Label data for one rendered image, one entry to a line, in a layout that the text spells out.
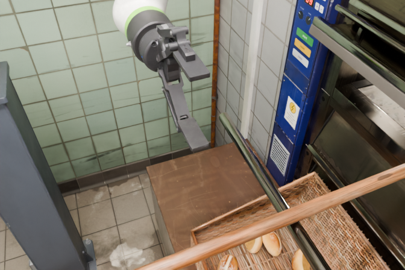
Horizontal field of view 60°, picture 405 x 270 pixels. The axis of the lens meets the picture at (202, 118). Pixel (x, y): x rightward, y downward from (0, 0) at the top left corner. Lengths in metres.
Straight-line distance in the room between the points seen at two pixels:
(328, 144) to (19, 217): 1.16
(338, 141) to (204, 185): 0.63
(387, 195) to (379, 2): 0.52
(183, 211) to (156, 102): 0.78
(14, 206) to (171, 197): 0.59
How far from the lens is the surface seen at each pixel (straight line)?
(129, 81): 1.92
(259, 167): 0.86
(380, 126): 1.06
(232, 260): 1.32
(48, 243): 1.73
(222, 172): 1.62
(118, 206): 2.27
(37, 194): 1.47
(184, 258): 0.70
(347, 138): 1.19
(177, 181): 1.59
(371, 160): 1.14
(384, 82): 0.79
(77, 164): 2.26
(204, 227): 1.28
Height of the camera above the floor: 1.83
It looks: 42 degrees down
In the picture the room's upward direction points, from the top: straight up
